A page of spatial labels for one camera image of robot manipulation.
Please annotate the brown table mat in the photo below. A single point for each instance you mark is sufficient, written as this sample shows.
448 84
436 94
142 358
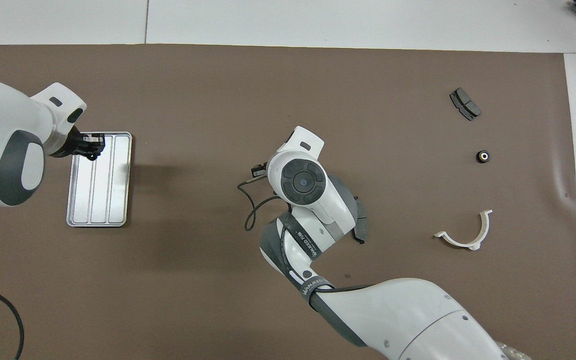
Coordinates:
217 100

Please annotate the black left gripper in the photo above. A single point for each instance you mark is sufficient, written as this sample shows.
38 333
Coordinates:
78 144

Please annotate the stacked grey brake pads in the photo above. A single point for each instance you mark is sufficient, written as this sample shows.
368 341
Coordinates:
465 104

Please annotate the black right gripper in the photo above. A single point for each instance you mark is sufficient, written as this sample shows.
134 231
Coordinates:
259 170

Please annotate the single grey brake pad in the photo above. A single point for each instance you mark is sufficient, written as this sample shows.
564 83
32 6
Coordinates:
363 225

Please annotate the silver metal tray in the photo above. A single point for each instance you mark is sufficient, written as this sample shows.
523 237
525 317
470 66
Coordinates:
100 200

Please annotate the white semicircular plastic bracket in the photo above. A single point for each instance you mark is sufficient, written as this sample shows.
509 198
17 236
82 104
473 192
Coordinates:
483 235

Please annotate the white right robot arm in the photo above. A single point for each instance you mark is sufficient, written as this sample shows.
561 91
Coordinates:
393 315

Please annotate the small black bearing gear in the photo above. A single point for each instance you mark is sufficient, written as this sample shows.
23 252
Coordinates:
483 156

